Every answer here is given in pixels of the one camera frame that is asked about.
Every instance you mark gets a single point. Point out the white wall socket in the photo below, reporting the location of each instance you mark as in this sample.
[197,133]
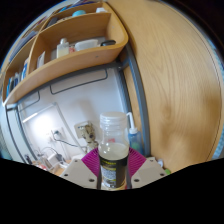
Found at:
[58,135]

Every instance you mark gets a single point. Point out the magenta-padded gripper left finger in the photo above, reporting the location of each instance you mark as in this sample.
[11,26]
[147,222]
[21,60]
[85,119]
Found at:
[90,161]

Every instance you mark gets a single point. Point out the clear bottle with dark label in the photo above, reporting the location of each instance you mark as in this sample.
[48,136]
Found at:
[113,156]

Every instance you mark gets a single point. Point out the wooden shelf unit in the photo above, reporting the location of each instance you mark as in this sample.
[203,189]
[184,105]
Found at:
[76,58]

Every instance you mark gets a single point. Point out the white wall box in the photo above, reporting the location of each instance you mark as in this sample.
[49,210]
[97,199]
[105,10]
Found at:
[79,128]

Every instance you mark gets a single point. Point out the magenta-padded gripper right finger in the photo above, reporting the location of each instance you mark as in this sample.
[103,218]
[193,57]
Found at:
[136,161]

